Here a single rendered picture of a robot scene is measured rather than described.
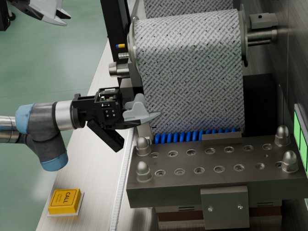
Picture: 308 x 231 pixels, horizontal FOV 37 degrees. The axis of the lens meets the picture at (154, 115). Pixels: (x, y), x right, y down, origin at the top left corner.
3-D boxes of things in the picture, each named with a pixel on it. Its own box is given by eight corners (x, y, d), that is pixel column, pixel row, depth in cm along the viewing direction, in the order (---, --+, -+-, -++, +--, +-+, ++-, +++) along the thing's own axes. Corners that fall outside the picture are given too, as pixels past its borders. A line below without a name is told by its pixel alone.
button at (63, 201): (56, 195, 122) (54, 189, 121) (81, 194, 121) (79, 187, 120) (49, 215, 117) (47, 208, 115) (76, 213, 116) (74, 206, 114)
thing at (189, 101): (152, 137, 118) (140, 74, 108) (244, 130, 114) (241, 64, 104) (152, 138, 117) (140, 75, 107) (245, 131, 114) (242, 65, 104)
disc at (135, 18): (145, 60, 120) (136, 6, 112) (147, 60, 120) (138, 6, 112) (140, 88, 108) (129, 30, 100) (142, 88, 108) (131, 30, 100)
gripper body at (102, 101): (117, 101, 108) (68, 105, 109) (124, 130, 112) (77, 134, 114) (122, 85, 114) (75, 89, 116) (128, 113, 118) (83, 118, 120)
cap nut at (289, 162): (279, 162, 101) (279, 146, 98) (296, 162, 100) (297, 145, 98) (282, 173, 98) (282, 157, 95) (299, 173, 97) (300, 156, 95)
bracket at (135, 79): (135, 148, 135) (115, 55, 119) (156, 147, 134) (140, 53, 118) (133, 159, 131) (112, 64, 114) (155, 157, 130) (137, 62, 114)
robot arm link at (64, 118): (60, 136, 115) (68, 118, 121) (78, 135, 114) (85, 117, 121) (52, 112, 111) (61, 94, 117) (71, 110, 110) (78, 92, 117)
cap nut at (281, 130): (273, 137, 108) (273, 122, 106) (288, 136, 108) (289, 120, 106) (275, 146, 105) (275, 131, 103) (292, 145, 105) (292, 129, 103)
